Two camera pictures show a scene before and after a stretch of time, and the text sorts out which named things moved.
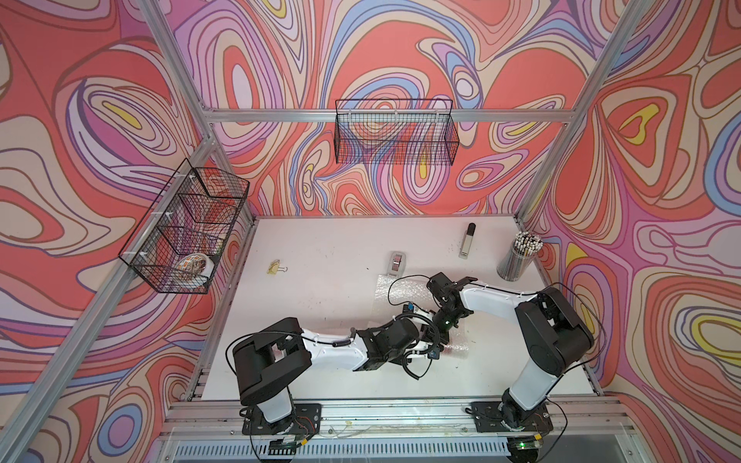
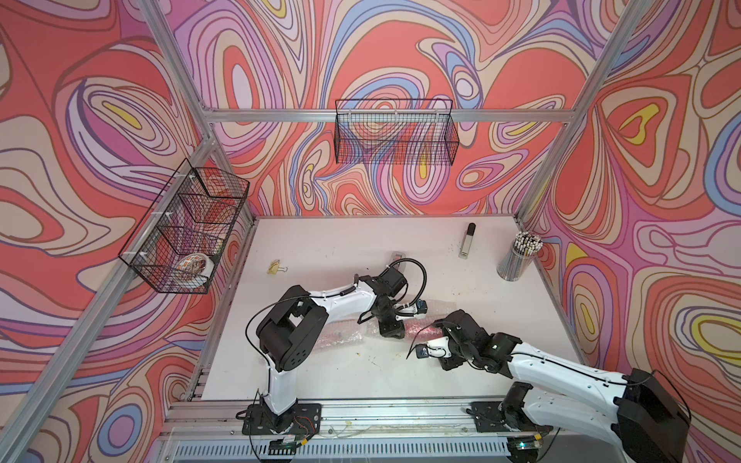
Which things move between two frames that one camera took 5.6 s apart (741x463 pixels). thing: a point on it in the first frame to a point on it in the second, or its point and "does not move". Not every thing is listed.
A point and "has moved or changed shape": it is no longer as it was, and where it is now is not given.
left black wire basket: [179, 244] does not move
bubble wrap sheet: [395, 292] has moved or changed shape
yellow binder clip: [274, 267] does not move
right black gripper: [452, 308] to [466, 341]
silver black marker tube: [466, 245] does not move
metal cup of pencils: [517, 260] does not move
